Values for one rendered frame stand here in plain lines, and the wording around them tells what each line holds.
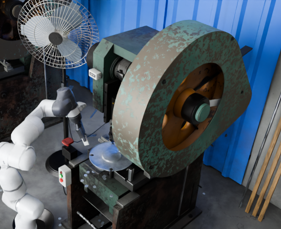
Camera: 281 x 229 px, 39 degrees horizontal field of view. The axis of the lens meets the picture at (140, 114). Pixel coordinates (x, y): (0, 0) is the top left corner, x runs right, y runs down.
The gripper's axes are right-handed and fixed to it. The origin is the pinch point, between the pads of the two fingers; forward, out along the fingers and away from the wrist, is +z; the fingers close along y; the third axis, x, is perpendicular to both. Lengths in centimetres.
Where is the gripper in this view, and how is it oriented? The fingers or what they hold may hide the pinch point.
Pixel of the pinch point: (85, 140)
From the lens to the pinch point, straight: 245.9
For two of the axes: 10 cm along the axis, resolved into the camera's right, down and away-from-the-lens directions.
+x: 9.7, -2.4, -0.9
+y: 0.6, 5.5, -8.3
